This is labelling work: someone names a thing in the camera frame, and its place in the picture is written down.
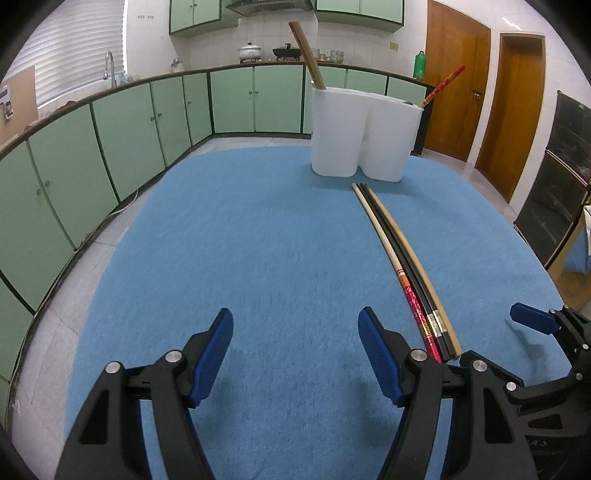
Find white window blinds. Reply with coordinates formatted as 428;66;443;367
9;0;127;108

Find black glass-door cabinet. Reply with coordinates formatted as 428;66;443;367
514;91;591;271

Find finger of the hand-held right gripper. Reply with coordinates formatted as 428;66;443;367
510;302;591;367
502;371;586;407

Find white floor cable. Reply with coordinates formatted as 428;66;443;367
76;188;140;241

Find plain wooden chopstick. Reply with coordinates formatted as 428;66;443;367
289;21;324;90
366;184;462;357
293;21;328;89

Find wooden door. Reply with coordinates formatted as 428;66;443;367
475;32;546;202
424;0;491;162

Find black gold-banded chopstick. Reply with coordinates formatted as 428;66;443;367
362;184;455;361
358;183;450;362

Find brown kitchen countertop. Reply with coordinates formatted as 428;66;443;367
0;62;416;160

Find green upper kitchen cabinets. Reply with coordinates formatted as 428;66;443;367
169;0;404;37

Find black range hood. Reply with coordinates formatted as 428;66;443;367
226;0;315;17

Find white two-compartment utensil holder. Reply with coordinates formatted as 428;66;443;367
310;85;424;182

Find blue table mat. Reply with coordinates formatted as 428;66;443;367
65;147;591;480

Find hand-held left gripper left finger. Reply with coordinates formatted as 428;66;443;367
54;308;234;480

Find brown wooden board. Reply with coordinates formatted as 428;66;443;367
0;65;38;146

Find green kitchen cabinets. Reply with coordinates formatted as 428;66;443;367
169;0;404;37
0;62;428;386

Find cardboard box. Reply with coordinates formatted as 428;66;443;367
549;203;591;302

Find green lower kitchen cabinets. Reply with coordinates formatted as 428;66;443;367
0;62;428;386

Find red-ended wooden chopstick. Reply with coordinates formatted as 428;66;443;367
352;183;444;363
422;65;466;108

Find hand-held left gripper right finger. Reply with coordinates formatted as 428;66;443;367
359;307;539;480

